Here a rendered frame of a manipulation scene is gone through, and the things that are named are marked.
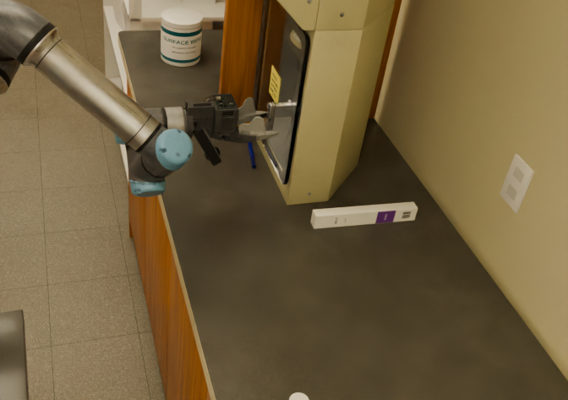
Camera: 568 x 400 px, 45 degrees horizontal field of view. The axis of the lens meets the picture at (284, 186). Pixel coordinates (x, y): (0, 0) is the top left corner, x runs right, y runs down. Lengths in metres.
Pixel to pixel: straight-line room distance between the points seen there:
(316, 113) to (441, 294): 0.49
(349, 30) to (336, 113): 0.21
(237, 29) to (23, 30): 0.66
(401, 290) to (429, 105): 0.57
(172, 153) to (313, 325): 0.45
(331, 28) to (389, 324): 0.63
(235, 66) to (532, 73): 0.78
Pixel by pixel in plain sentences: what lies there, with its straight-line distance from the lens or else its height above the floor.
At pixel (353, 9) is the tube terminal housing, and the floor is 1.46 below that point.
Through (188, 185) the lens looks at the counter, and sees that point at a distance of 1.76.
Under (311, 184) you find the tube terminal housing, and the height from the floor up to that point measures 1.00.
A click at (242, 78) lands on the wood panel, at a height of 1.10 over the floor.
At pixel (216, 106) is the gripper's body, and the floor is 1.21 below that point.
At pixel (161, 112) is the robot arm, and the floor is 1.20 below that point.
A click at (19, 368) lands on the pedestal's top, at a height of 0.94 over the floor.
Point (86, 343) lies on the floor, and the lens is 2.63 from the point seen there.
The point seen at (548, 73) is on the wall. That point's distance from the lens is 1.53.
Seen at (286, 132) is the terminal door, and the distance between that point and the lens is 1.65.
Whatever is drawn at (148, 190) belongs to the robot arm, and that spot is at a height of 1.09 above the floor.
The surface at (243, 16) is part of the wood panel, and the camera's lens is 1.84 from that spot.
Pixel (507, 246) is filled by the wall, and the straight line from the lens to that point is 1.68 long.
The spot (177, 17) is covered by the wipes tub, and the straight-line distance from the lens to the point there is 2.27.
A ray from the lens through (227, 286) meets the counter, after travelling 1.50.
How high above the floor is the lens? 2.01
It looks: 37 degrees down
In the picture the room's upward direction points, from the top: 9 degrees clockwise
